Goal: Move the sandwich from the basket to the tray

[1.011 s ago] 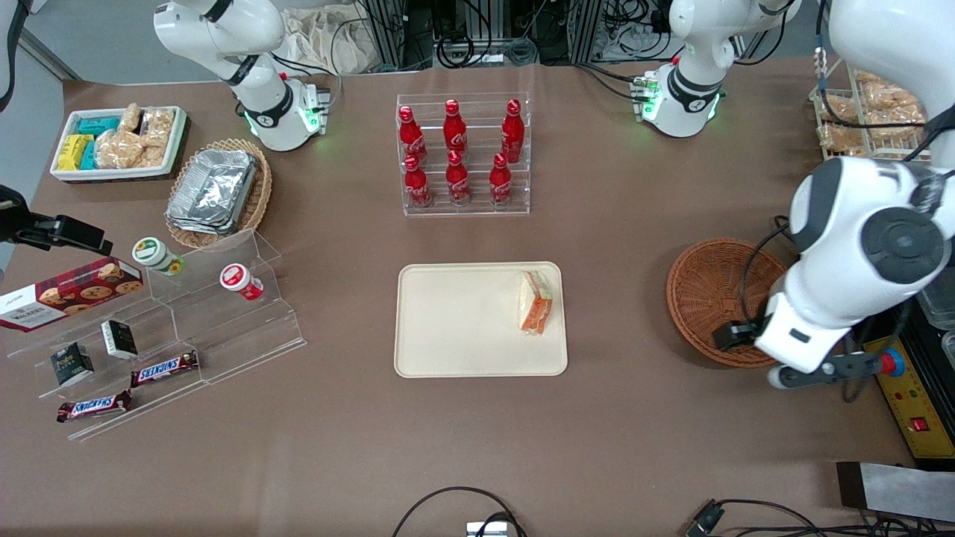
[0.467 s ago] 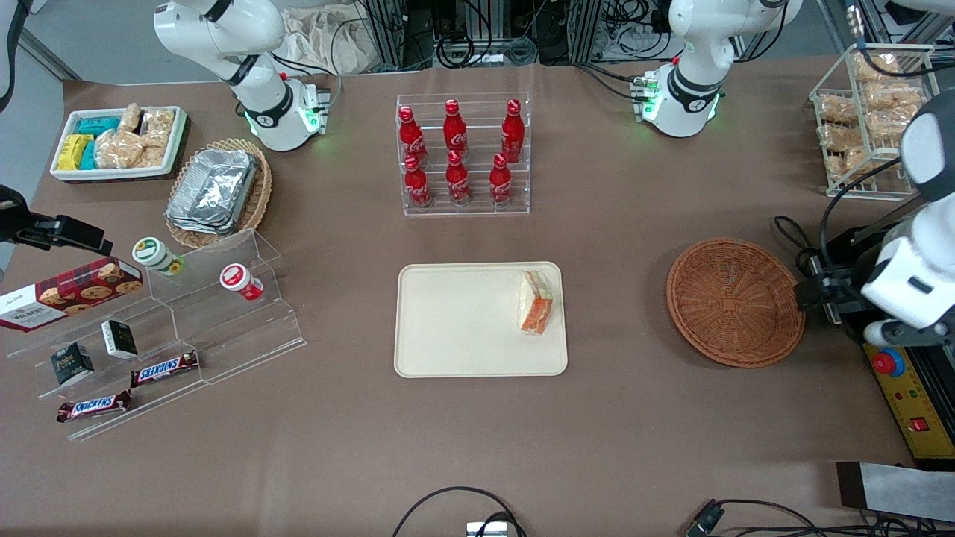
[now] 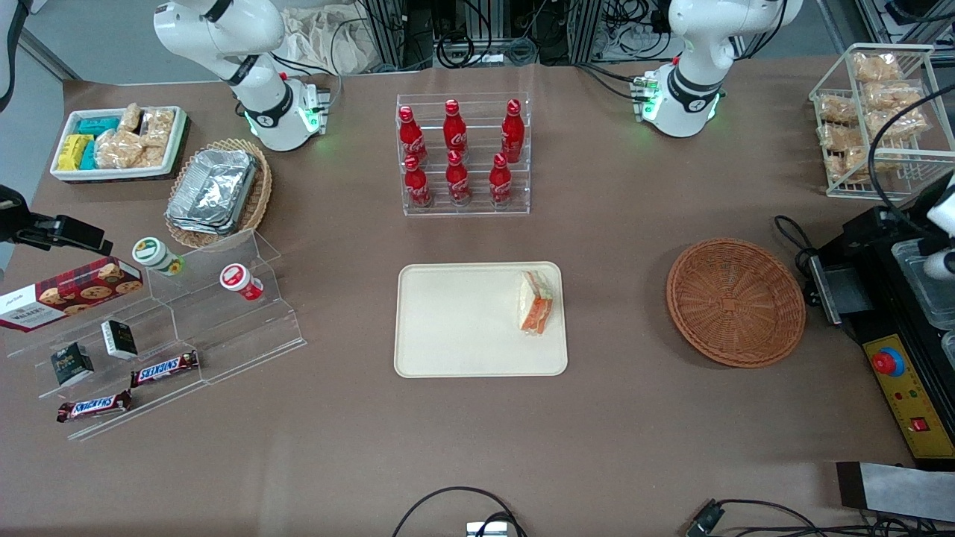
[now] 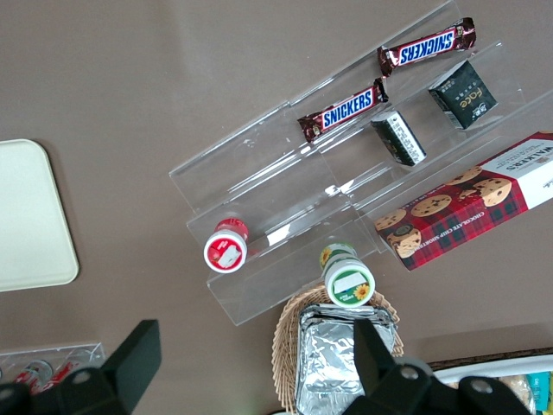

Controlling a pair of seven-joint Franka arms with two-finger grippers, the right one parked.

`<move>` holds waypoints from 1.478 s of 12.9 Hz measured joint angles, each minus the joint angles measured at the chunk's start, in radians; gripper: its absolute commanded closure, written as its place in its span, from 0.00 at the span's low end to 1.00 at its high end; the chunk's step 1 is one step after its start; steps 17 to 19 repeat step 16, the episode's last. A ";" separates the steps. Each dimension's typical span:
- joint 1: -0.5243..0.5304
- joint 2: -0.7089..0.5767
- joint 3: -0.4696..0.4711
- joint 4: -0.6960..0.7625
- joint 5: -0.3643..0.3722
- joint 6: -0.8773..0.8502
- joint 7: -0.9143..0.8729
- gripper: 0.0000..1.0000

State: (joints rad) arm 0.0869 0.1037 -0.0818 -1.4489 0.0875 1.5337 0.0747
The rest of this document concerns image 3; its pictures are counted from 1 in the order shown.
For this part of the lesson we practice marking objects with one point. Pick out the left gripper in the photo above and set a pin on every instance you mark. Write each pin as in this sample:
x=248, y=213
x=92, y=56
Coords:
x=918, y=217

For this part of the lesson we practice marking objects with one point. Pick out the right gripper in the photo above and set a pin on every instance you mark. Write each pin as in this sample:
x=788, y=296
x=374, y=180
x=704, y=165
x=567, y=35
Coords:
x=16, y=221

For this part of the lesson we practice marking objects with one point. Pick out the triangular sandwich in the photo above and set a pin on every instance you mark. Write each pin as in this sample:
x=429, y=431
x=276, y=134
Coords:
x=536, y=302

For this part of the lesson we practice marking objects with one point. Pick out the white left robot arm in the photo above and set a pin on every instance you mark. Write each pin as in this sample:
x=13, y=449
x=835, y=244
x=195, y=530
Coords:
x=694, y=82

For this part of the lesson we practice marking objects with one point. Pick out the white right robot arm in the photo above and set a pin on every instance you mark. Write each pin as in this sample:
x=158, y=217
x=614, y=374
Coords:
x=268, y=112

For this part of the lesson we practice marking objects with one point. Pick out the round brown wicker basket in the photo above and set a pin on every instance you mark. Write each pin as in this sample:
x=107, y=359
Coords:
x=735, y=302

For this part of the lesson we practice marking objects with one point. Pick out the oval light wicker basket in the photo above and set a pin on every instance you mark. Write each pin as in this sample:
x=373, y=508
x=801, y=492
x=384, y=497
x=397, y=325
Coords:
x=257, y=201

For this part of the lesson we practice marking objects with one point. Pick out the cream plastic serving tray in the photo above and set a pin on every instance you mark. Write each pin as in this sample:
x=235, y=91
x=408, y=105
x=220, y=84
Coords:
x=455, y=321

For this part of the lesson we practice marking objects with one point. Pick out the red tartan cookie box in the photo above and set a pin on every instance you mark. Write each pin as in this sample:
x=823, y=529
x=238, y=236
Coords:
x=67, y=294

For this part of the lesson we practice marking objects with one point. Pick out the grey metal plate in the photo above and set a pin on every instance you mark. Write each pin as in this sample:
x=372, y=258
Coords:
x=843, y=291

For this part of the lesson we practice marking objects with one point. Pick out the clear plastic container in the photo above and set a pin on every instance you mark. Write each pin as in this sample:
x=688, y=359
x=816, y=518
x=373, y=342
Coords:
x=921, y=294
x=950, y=347

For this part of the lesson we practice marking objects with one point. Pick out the black sealing machine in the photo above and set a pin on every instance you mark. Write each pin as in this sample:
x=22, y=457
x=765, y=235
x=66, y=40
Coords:
x=880, y=313

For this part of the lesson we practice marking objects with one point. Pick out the teal snack packet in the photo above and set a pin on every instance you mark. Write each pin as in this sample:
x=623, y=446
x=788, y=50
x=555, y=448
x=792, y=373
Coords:
x=89, y=156
x=97, y=125

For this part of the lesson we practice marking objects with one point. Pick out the yellow snack packet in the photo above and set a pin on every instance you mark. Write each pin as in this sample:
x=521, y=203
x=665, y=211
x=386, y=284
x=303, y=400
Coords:
x=73, y=151

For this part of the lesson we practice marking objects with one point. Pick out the green lid yogurt cup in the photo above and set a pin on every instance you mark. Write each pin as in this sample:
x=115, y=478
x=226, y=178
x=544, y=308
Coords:
x=153, y=253

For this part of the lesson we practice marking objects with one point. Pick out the small black white box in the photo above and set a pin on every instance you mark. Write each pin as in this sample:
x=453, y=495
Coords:
x=119, y=339

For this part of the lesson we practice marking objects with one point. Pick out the red emergency stop button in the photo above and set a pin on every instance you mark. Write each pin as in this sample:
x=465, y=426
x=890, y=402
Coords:
x=888, y=362

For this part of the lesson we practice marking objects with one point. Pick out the aluminium foil container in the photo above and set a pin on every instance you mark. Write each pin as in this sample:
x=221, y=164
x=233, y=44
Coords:
x=213, y=186
x=201, y=227

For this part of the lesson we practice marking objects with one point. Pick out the white rectangular snack bin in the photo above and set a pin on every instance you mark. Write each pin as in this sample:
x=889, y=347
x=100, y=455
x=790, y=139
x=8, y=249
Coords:
x=179, y=138

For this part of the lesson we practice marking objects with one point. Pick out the yellow control panel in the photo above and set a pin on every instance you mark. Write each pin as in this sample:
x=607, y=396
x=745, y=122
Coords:
x=906, y=403

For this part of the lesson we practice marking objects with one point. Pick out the snickers chocolate bar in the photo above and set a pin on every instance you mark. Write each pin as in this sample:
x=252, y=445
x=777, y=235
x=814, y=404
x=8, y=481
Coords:
x=164, y=368
x=93, y=406

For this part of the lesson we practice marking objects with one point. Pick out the red lid yogurt cup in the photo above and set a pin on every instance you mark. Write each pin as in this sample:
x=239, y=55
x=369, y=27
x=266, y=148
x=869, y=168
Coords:
x=239, y=280

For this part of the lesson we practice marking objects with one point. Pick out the clear acrylic stepped shelf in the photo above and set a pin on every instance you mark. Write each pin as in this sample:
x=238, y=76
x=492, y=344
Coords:
x=224, y=335

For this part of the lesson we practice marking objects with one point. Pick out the grey black flat plate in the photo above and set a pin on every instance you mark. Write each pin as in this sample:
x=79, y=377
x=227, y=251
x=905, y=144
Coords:
x=903, y=492

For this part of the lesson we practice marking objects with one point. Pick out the beige cloth bag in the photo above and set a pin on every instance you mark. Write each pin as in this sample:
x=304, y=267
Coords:
x=328, y=41

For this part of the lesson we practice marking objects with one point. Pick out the red cola bottle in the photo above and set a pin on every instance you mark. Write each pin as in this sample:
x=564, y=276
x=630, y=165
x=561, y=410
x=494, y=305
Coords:
x=418, y=186
x=455, y=130
x=501, y=185
x=512, y=134
x=409, y=138
x=457, y=183

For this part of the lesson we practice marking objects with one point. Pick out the clear acrylic bottle rack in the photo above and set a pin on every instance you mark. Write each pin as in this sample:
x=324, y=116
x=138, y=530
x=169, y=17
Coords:
x=477, y=209

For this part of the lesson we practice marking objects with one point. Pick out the silver usb device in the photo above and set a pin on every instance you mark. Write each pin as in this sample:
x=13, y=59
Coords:
x=489, y=529

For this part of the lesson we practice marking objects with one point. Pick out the red rocker switch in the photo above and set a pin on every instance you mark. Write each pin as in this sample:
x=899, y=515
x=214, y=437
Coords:
x=918, y=425

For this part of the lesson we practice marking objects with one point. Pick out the aluminium profile frame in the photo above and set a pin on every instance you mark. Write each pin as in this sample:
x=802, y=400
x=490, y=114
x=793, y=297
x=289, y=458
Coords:
x=586, y=30
x=384, y=33

